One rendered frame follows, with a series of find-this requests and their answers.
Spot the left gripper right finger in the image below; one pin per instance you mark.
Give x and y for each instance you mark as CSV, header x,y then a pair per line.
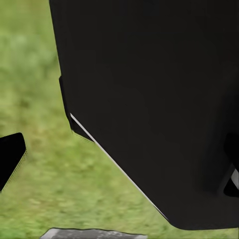
x,y
231,148

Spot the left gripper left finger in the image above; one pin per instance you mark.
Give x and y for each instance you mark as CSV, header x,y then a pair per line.
x,y
12,148

